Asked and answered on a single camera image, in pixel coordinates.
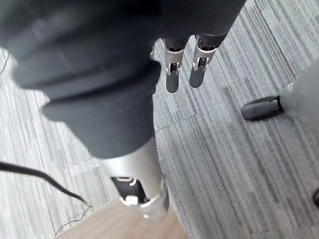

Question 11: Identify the silver robot leg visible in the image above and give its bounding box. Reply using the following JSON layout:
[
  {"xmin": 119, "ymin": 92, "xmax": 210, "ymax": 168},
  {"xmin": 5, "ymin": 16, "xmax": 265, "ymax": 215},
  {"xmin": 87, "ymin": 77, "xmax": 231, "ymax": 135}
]
[{"xmin": 277, "ymin": 55, "xmax": 319, "ymax": 118}]

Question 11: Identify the black cable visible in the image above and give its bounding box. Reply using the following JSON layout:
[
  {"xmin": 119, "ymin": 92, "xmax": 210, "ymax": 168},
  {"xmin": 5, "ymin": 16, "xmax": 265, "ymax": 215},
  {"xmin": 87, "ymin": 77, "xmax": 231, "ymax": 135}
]
[{"xmin": 0, "ymin": 161, "xmax": 88, "ymax": 205}]

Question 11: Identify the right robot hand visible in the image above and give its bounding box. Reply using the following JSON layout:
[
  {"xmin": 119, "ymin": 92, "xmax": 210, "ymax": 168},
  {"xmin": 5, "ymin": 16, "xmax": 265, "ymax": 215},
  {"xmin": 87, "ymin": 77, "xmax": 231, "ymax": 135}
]
[{"xmin": 0, "ymin": 0, "xmax": 248, "ymax": 220}]

